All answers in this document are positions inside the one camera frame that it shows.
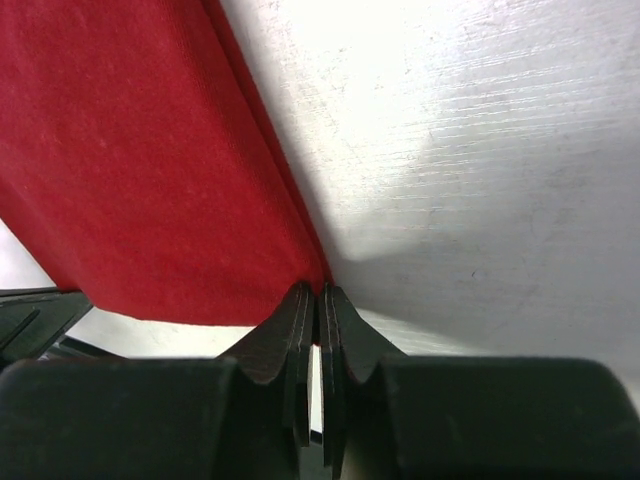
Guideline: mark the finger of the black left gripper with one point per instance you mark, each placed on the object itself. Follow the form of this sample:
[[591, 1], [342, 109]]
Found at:
[[32, 320]]

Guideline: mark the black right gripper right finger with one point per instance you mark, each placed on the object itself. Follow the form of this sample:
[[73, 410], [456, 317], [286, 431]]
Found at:
[[389, 415]]

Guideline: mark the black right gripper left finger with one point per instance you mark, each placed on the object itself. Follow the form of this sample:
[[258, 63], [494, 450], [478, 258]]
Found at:
[[78, 413]]

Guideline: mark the bright red t shirt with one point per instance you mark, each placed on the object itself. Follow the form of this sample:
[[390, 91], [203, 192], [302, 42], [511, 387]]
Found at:
[[139, 164]]

